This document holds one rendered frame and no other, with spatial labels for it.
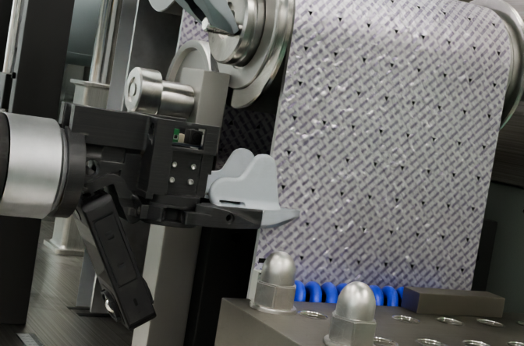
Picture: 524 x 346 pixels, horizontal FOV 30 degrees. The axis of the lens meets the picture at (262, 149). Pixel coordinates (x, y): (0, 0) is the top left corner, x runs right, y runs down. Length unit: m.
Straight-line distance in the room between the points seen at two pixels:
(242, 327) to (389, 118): 0.24
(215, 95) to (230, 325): 0.22
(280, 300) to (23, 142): 0.22
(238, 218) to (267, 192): 0.04
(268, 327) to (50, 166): 0.19
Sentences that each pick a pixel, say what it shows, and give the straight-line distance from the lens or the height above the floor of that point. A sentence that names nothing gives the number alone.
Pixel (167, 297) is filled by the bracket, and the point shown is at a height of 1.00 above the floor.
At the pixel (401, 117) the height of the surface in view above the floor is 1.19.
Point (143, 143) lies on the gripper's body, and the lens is 0.75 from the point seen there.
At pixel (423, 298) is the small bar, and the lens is 0.85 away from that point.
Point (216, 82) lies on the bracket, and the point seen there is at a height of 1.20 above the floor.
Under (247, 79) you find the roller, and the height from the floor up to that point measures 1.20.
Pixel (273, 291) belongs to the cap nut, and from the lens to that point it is 0.74.
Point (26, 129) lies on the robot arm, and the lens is 0.71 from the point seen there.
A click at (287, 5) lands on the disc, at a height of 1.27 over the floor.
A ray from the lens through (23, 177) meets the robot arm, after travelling 0.71.
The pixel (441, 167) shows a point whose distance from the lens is 0.91.
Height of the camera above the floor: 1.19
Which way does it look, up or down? 3 degrees down
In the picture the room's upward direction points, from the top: 9 degrees clockwise
